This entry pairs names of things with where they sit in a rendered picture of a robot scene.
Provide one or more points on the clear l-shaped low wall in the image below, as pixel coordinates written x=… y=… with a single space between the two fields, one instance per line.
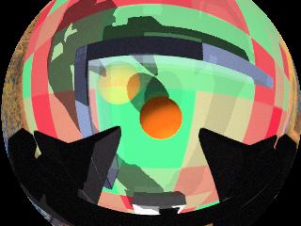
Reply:
x=99 y=108

